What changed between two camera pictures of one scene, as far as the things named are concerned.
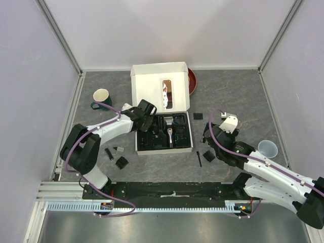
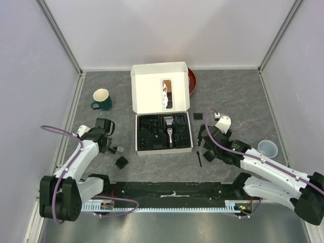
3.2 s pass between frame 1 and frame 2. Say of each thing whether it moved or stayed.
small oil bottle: stayed
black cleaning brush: stayed
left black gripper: moved
